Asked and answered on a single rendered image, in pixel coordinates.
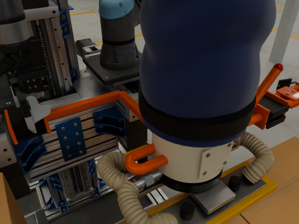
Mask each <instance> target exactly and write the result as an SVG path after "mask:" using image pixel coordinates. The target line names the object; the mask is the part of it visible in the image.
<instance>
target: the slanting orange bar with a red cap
mask: <svg viewBox="0 0 299 224"><path fill-rule="evenodd" d="M282 71H283V65H282V64H280V63H278V64H275V65H274V66H273V68H272V69H271V71H270V72H269V73H268V75H267V76H266V78H265V79H264V80H263V82H262V83H261V84H260V86H259V87H258V90H257V92H256V94H255V96H256V104H255V107H256V106H257V104H258V103H259V101H260V100H261V99H262V98H263V96H264V95H265V93H266V92H267V91H268V89H269V88H270V86H271V85H272V84H273V82H274V81H275V80H276V78H277V77H278V76H279V74H280V73H281V72H282Z"/></svg>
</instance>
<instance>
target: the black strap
mask: <svg viewBox="0 0 299 224"><path fill-rule="evenodd" d="M255 104H256V96H255V97H254V99H253V101H252V102H251V103H250V104H249V105H247V106H246V107H244V108H243V109H241V110H240V111H238V112H235V113H231V114H227V115H222V116H218V117H211V118H182V117H176V116H172V115H169V114H167V113H164V112H162V111H160V110H158V109H155V108H153V107H152V106H151V105H150V104H149V103H148V102H147V101H146V99H145V97H144V96H143V94H142V90H141V84H140V85H139V88H138V105H139V110H140V113H141V115H142V116H143V118H144V119H145V120H146V121H147V122H148V123H149V124H150V125H151V126H153V127H154V128H156V129H157V130H159V131H161V132H163V133H165V134H168V135H170V136H174V137H177V138H181V139H185V140H194V141H212V140H220V139H225V138H228V137H231V136H234V135H236V134H238V133H240V132H241V131H242V130H244V129H245V128H246V127H247V126H248V124H249V123H250V121H251V118H252V114H253V111H254V108H255Z"/></svg>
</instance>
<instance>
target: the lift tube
mask: <svg viewBox="0 0 299 224"><path fill-rule="evenodd" d="M139 19H140V25H141V31H142V35H143V37H144V40H145V45H144V48H143V52H142V57H141V63H140V82H141V90H142V94H143V96H144V97H145V99H146V101H147V102H148V103H149V104H150V105H151V106H152V107H153V108H155V109H158V110H160V111H162V112H164V113H167V114H169V115H172V116H176V117H182V118H211V117H218V116H222V115H227V114H231V113H235V112H238V111H240V110H241V109H243V108H244V107H246V106H247V105H249V104H250V103H251V102H252V101H253V99H254V97H255V94H256V92H257V90H258V87H259V82H260V54H259V53H260V51H261V48H262V45H263V44H264V42H265V41H266V39H267V38H268V36H269V35H270V33H271V32H272V29H273V27H274V25H275V21H276V4H275V0H142V2H141V7H140V13H139ZM141 119H142V121H143V123H144V124H145V126H146V127H147V128H148V129H149V130H150V131H151V132H152V133H154V134H155V135H157V136H158V137H160V138H162V139H164V140H166V141H169V142H172V143H174V144H178V145H183V146H188V147H195V148H207V147H216V146H220V145H224V144H227V143H230V142H232V141H234V140H236V139H238V138H239V137H240V136H241V135H242V134H243V133H244V132H245V130H246V128H247V127H246V128H245V129H244V130H242V131H241V132H240V133H238V134H236V135H234V136H231V137H228V138H225V139H220V140H212V141H194V140H185V139H181V138H177V137H174V136H170V135H168V134H165V133H163V132H161V131H159V130H157V129H156V128H154V127H153V126H151V125H150V124H149V123H148V122H147V121H146V120H145V119H144V118H143V116H142V115H141Z"/></svg>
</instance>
